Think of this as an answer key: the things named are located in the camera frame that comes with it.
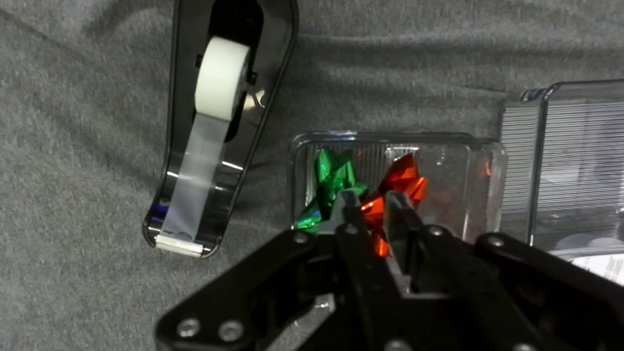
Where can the black tape dispenser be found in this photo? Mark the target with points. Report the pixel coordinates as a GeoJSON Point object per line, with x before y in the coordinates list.
{"type": "Point", "coordinates": [228, 58]}

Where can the green gift bow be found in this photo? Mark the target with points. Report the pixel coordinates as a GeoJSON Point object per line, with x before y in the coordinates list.
{"type": "Point", "coordinates": [333, 171]}

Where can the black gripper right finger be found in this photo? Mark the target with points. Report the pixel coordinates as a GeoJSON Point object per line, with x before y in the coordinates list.
{"type": "Point", "coordinates": [516, 296]}

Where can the grey table cloth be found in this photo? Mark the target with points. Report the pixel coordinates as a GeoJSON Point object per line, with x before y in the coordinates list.
{"type": "Point", "coordinates": [83, 109]}

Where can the clear left tray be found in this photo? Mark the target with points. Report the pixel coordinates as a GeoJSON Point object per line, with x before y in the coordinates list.
{"type": "Point", "coordinates": [551, 177]}

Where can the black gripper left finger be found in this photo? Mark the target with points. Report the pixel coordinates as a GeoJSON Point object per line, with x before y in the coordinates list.
{"type": "Point", "coordinates": [249, 304]}

